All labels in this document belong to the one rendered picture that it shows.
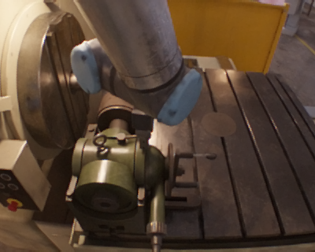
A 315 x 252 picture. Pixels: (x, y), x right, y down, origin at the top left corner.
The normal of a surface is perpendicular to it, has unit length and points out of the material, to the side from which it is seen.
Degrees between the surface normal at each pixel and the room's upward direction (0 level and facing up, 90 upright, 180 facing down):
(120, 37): 111
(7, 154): 0
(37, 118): 81
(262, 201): 0
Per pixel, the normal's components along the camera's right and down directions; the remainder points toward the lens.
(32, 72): 0.00, 0.07
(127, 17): 0.26, 0.83
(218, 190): 0.04, -0.73
